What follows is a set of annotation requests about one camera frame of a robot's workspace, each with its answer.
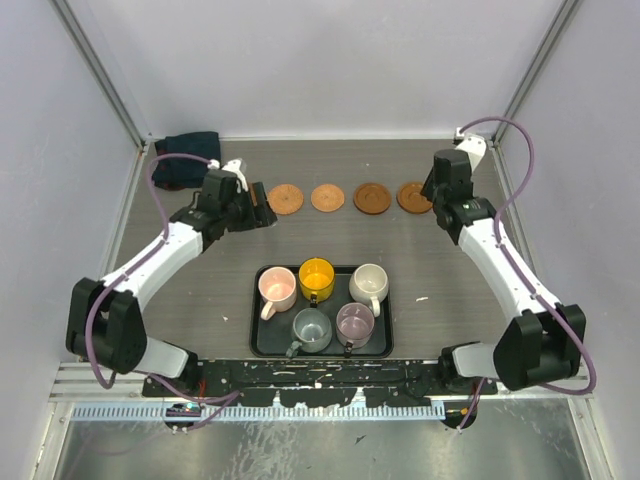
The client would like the woven rattan coaster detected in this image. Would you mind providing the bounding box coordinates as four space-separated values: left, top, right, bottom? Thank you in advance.
311 184 345 213
268 184 304 215

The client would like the brown wooden coaster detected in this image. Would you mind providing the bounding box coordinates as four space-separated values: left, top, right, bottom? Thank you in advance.
353 183 391 215
396 182 433 215

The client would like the pink ceramic mug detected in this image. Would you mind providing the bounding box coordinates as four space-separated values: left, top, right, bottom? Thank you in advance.
258 266 297 321

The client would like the cream ceramic mug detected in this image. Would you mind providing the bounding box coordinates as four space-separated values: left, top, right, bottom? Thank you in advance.
349 263 389 317

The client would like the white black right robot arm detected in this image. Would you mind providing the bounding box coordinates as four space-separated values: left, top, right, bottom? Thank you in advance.
421 145 586 394

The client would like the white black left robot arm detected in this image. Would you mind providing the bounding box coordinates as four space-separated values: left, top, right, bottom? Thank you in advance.
65 167 277 396

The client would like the dark blue folded cloth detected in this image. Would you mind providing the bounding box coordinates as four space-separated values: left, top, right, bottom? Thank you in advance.
151 131 223 192

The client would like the yellow ceramic mug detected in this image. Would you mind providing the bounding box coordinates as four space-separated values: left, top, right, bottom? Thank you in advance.
298 257 336 308

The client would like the black plastic tray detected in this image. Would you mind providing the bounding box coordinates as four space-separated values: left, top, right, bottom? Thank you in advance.
249 265 394 359

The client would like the grey ceramic mug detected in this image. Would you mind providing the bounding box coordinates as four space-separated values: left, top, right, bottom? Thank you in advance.
286 308 333 358

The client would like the mauve ceramic mug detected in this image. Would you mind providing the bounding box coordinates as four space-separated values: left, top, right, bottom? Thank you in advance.
335 302 375 357

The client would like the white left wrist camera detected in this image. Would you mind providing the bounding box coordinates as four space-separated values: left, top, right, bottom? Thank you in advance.
207 158 249 193

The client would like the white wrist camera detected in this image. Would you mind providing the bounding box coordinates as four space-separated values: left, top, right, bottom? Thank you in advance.
207 158 249 193
453 127 487 173

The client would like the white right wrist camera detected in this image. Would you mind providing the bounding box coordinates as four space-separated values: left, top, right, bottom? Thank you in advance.
453 127 487 173

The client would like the black mounting base plate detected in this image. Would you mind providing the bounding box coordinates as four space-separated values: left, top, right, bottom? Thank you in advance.
171 359 497 408

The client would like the white slotted cable duct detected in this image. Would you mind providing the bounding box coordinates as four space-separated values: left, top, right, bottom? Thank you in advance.
71 401 446 423

